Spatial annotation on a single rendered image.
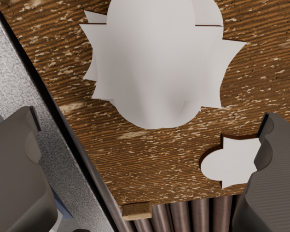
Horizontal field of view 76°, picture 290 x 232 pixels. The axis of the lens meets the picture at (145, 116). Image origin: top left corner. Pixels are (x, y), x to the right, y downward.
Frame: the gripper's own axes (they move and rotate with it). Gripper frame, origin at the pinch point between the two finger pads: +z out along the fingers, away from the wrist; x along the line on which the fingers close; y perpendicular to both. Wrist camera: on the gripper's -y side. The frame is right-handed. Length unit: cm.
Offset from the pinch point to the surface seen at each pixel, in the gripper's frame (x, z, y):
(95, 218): -12.4, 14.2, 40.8
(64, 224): -101, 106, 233
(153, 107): 0.5, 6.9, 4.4
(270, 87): 15.5, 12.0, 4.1
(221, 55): 6.8, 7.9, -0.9
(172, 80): 2.3, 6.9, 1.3
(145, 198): -0.2, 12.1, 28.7
